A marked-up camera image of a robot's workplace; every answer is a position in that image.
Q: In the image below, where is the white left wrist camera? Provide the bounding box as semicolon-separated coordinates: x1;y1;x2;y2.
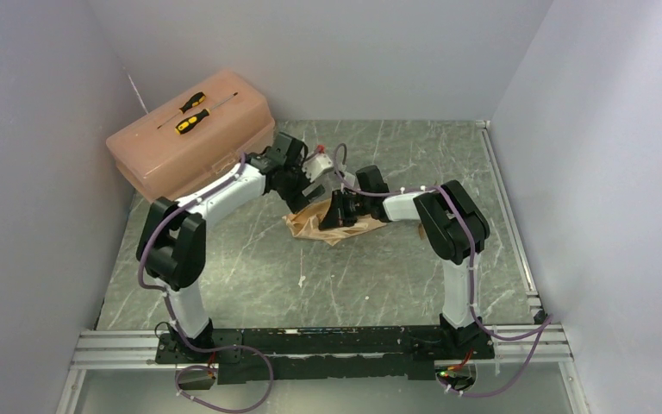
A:
302;144;334;183

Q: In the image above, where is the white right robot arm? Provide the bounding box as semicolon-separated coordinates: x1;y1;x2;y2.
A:
319;166;490;358

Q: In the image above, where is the orange cloth napkin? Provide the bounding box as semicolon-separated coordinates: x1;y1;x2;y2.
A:
283;198;385;246

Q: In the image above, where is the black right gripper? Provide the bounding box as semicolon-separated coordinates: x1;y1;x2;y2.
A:
319;189;372;230

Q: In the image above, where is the yellow black screwdriver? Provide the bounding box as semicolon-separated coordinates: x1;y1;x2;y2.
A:
175;91;238;135
175;91;209;135

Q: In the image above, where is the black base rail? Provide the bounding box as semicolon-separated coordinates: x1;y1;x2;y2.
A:
155;325;495;385

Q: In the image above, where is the brown wooden utensil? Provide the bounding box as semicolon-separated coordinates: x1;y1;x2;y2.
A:
418;223;427;240

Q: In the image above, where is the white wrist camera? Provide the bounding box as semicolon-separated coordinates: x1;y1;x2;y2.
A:
340;173;358;191
302;144;334;183

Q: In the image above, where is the upper yellow black screwdriver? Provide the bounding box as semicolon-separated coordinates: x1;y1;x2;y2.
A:
175;91;209;135

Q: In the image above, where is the lower yellow black screwdriver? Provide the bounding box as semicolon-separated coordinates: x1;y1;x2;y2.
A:
175;91;238;135

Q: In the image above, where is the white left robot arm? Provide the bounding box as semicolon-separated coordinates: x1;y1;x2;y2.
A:
136;133;334;362

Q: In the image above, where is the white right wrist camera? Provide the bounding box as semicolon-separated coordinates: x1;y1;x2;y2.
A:
340;173;358;191

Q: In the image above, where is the pink plastic toolbox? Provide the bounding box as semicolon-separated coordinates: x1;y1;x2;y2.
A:
106;70;275;201

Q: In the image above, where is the aluminium frame rail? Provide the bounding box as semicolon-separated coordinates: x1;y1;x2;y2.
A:
56;323;590;413

